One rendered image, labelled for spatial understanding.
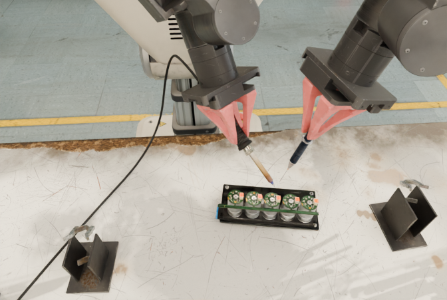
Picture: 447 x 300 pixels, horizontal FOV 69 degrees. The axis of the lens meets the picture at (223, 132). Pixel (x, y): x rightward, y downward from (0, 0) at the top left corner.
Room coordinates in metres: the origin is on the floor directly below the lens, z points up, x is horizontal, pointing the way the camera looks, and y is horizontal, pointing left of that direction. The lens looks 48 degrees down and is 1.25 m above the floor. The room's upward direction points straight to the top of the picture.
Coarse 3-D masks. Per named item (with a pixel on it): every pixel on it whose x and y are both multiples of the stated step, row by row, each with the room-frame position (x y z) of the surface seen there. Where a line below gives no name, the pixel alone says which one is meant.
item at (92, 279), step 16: (64, 240) 0.18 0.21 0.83; (96, 240) 0.19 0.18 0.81; (80, 256) 0.18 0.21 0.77; (96, 256) 0.17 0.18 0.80; (112, 256) 0.19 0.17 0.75; (80, 272) 0.17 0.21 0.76; (96, 272) 0.16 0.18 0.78; (112, 272) 0.17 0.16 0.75; (80, 288) 0.14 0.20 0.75; (96, 288) 0.14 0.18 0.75
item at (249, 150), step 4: (244, 148) 0.31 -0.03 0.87; (248, 148) 0.31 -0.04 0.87; (252, 148) 0.31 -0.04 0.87; (248, 152) 0.30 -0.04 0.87; (252, 152) 0.31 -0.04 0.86; (252, 156) 0.30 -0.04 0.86; (256, 156) 0.30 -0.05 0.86; (256, 160) 0.30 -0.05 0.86; (256, 164) 0.29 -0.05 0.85; (260, 164) 0.29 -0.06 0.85; (260, 168) 0.29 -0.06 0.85; (264, 168) 0.29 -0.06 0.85; (264, 172) 0.28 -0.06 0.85; (268, 176) 0.27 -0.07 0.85; (268, 180) 0.27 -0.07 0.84; (272, 180) 0.27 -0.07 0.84
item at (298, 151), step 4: (304, 136) 0.29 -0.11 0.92; (304, 140) 0.28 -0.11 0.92; (308, 140) 0.28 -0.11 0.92; (312, 140) 0.28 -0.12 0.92; (300, 144) 0.28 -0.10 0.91; (304, 144) 0.28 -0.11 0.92; (308, 144) 0.28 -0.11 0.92; (300, 148) 0.28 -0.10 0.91; (304, 148) 0.28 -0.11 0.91; (296, 152) 0.28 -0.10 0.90; (300, 152) 0.28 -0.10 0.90; (292, 156) 0.28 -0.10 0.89; (296, 156) 0.28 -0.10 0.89; (300, 156) 0.28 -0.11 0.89; (292, 160) 0.27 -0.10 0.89; (296, 160) 0.27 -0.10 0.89
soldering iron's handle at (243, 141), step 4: (236, 124) 0.34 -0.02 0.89; (236, 128) 0.33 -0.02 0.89; (240, 128) 0.33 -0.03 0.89; (236, 132) 0.33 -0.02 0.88; (240, 132) 0.33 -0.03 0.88; (240, 136) 0.32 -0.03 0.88; (244, 136) 0.32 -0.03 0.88; (240, 140) 0.32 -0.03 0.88; (244, 140) 0.32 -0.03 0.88; (248, 140) 0.32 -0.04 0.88; (236, 144) 0.32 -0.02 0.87; (240, 144) 0.31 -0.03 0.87; (244, 144) 0.31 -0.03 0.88; (248, 144) 0.31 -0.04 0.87; (240, 148) 0.31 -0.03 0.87
